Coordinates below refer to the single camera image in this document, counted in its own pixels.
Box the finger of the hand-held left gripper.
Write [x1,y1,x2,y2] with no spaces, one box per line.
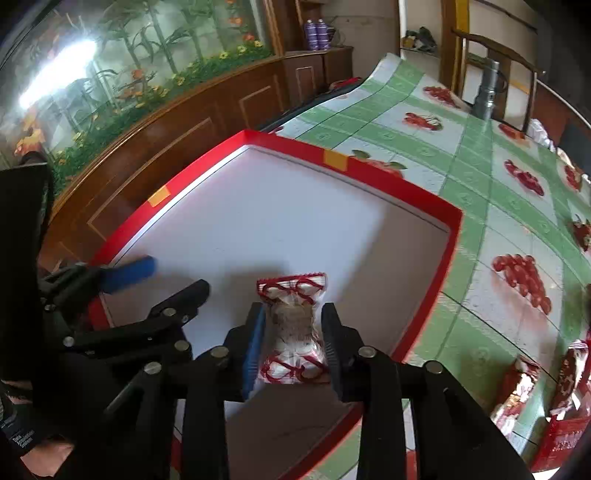
[39,255,158,302]
[62,279,211,366]

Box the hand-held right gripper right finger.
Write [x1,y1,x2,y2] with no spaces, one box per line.
[321,302,536,480]

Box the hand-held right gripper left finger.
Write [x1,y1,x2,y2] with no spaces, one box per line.
[92,302,269,480]

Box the red box with white inside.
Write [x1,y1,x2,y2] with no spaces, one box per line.
[88,130,464,480]

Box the long red patterned snack packet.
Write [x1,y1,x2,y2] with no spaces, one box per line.
[531,413,585,472]

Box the person's left hand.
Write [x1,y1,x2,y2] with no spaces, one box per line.
[21,440,77,480]

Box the wooden fish tank stand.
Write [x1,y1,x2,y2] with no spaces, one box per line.
[37,55,296,273]

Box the green checked fruit print tablecloth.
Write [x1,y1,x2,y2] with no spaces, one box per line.
[263,53,591,480]

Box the fish tank with plants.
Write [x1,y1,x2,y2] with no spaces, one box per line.
[0,0,278,185]

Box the dark red snack packet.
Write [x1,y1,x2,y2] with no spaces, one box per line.
[549,330,591,416]

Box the wooden shelf cabinet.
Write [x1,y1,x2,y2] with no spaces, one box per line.
[265,0,356,109]

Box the white plastic bag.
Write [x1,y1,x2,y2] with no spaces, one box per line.
[526,119,557,151]

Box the green white shelf clutter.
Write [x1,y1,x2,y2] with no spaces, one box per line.
[401,27,439,54]

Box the wooden chair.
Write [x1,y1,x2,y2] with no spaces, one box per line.
[450,28,546,134]

